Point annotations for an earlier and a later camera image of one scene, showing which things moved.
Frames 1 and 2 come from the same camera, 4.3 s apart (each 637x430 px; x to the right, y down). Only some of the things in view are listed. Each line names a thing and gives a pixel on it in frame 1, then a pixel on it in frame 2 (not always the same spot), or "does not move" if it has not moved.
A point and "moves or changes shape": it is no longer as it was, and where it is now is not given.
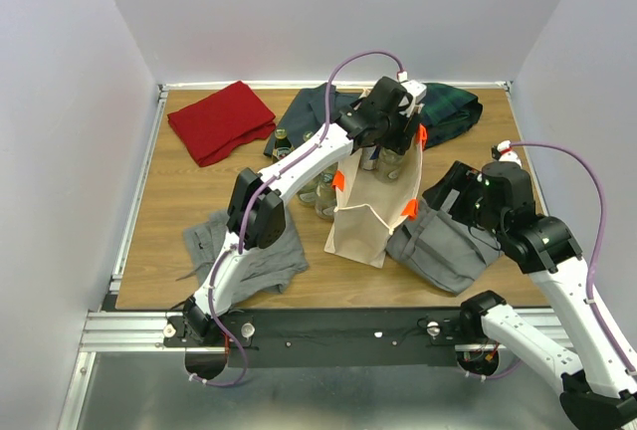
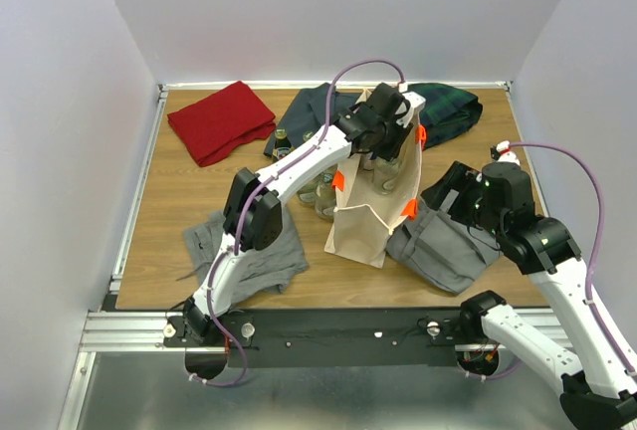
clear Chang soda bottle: x=388 y=164 moves or changes shape
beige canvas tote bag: x=367 y=210 does not move
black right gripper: x=463 y=177 does not move
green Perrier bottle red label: x=283 y=146 does not move
